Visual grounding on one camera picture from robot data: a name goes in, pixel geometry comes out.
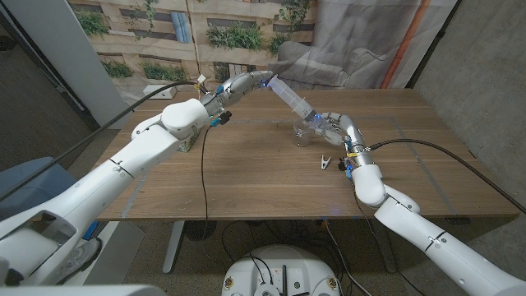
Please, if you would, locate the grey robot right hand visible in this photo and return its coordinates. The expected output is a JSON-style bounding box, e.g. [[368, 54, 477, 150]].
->
[[314, 112, 375, 168]]

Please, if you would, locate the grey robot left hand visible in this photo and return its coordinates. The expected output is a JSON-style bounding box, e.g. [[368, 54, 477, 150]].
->
[[200, 70, 275, 124]]

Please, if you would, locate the large clear plastic syringe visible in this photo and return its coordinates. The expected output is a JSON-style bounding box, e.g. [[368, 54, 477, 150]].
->
[[266, 74, 325, 124]]

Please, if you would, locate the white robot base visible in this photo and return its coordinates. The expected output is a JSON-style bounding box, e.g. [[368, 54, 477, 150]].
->
[[221, 245, 341, 296]]

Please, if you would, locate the small clear glass cup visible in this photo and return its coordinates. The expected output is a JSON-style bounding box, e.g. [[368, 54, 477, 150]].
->
[[292, 120, 315, 148]]

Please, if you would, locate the white power strip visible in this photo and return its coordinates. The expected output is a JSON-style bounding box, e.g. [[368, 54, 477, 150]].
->
[[142, 84, 178, 100]]

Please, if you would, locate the printed fabric backdrop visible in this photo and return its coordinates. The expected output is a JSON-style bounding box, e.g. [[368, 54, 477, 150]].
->
[[67, 0, 459, 110]]

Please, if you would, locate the grey table leg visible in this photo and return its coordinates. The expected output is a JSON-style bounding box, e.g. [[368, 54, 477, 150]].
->
[[371, 217, 398, 275]]

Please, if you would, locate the round black floor disc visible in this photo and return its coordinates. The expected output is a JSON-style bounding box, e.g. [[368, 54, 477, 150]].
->
[[183, 220, 218, 242]]

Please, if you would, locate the white table leg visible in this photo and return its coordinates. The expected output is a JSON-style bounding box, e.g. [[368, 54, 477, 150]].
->
[[162, 220, 186, 275]]

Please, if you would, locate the blue grey upholstered stool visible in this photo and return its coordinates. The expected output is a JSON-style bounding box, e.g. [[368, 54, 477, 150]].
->
[[0, 155, 80, 221]]

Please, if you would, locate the white grey sneaker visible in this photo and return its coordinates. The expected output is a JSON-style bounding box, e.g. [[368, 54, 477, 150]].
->
[[57, 237, 103, 284]]

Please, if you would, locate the white robot torso edge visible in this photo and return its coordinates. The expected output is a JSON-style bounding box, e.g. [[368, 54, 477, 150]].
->
[[0, 283, 168, 296]]

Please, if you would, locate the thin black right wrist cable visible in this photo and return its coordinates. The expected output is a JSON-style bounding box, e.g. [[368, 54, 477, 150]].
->
[[350, 180, 427, 296]]

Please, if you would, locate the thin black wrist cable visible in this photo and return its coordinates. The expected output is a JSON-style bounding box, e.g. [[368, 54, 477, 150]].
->
[[200, 124, 211, 224], [350, 180, 427, 296]]

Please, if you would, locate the thin black left wrist cable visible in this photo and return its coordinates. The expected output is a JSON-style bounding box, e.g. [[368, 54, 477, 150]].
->
[[200, 124, 211, 224]]

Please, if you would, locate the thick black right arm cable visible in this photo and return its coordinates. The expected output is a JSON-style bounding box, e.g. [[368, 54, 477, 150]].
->
[[367, 138, 526, 215]]

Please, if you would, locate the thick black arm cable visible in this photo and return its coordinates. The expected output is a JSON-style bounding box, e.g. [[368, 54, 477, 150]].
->
[[367, 138, 526, 215], [0, 81, 201, 202]]

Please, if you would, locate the white floor cable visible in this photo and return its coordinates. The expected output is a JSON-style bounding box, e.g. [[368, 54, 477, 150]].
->
[[323, 220, 362, 296]]

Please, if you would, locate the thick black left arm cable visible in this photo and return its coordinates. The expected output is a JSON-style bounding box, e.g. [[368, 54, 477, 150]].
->
[[0, 81, 201, 202]]

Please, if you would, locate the white wall pillar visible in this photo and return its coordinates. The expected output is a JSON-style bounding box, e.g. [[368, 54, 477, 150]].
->
[[2, 0, 135, 131]]

